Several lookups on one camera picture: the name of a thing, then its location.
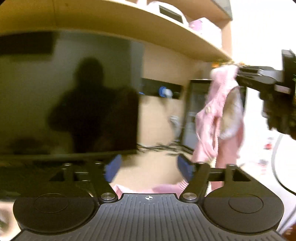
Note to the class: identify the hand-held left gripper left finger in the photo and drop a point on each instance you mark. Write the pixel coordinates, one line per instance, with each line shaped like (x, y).
(114, 166)

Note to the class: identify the wooden shelf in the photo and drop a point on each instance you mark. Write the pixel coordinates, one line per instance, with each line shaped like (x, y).
(115, 20)

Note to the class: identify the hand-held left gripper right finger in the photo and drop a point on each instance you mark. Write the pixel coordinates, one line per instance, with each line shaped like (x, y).
(185, 169)

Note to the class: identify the white computer case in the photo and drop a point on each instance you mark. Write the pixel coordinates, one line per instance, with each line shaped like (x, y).
(192, 115)

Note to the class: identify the white appliance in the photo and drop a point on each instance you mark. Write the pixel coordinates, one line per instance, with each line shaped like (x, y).
(171, 11)

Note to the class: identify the black wall socket rail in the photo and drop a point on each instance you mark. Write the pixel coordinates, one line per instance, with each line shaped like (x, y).
(150, 87)

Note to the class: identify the pink knitted sweater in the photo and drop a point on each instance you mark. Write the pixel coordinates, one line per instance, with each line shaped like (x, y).
(205, 129)

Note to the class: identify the black computer monitor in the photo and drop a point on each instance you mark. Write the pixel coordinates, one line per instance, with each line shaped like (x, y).
(34, 92)

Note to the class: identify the round lit dial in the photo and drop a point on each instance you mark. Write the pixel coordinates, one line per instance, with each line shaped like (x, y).
(161, 91)

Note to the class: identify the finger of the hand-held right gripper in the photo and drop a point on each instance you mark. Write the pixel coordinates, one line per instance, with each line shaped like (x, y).
(259, 70)
(261, 84)

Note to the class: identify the pink box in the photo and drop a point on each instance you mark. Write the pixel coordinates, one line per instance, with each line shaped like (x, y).
(203, 27)

